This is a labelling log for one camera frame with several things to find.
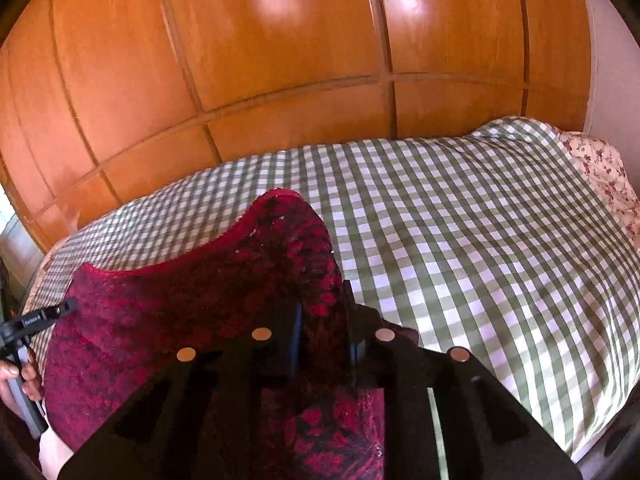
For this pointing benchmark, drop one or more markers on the red black patterned sweater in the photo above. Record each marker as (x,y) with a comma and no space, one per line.
(131,325)

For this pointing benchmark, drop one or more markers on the orange wooden wardrobe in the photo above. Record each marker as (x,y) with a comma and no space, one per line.
(103,101)

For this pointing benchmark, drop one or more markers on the floral pillow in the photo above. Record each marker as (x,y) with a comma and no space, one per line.
(602,166)

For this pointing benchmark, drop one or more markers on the green white checked bedspread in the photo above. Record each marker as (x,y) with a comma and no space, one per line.
(494,241)

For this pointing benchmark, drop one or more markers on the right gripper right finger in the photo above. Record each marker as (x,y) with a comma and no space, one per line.
(445,414)

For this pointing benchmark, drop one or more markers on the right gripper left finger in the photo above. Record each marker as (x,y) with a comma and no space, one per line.
(199,411)

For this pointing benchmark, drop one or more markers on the wooden framed window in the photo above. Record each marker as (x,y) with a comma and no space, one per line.
(19,253)

